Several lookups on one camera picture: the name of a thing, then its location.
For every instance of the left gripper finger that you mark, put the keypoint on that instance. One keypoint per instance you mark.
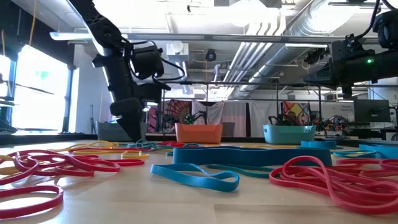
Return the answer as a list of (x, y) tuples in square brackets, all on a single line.
[(130, 118)]

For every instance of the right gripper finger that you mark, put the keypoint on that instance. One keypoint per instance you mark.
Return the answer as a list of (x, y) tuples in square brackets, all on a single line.
[(323, 76)]

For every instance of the black background robot arm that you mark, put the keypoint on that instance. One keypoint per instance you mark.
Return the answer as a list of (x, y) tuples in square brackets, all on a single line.
[(286, 119), (189, 119)]

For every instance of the teal rubber band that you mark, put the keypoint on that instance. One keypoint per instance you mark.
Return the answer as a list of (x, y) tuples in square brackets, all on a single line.
[(236, 170), (357, 153), (191, 145), (143, 144)]

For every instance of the wide blue rubber band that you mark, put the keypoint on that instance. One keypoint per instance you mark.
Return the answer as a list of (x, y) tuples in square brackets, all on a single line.
[(318, 144), (248, 157), (382, 152)]

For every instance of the light blue rubber band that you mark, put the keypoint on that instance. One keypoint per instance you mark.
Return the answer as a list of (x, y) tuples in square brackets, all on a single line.
[(186, 182)]

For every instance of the grey plastic basket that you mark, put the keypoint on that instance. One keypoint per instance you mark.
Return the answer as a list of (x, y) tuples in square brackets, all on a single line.
[(107, 132)]

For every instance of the colourful geometric cloth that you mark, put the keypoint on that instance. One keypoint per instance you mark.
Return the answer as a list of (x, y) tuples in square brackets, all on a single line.
[(297, 110)]

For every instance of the black computer monitor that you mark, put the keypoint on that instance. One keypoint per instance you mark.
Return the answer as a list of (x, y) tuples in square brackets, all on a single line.
[(371, 110)]

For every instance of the dark red patterned cloth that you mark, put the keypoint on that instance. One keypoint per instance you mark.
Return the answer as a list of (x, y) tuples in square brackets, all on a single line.
[(178, 112)]

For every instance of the teal plastic basket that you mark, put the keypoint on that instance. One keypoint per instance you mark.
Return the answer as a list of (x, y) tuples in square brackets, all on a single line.
[(289, 135)]

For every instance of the orange plastic basket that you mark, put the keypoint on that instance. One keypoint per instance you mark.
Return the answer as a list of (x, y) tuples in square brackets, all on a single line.
[(199, 133)]

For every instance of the white hanging cloth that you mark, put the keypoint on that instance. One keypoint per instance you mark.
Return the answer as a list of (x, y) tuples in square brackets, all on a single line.
[(236, 112), (264, 115), (214, 113)]

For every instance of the black metal rack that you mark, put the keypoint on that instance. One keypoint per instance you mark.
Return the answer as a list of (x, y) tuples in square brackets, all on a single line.
[(236, 83)]

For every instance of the grey bin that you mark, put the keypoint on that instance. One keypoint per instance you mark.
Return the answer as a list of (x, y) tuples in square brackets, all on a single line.
[(228, 130)]

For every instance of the grey metal crossbeam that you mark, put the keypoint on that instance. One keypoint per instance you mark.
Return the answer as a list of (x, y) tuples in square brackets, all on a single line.
[(217, 38)]

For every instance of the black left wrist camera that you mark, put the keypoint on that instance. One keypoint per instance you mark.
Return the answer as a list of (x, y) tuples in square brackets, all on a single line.
[(149, 62)]

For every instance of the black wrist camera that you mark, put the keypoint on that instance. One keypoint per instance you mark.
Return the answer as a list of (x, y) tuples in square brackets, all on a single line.
[(149, 62), (388, 29)]

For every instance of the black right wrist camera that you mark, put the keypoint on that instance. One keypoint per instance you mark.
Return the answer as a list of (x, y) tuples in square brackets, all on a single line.
[(388, 29)]

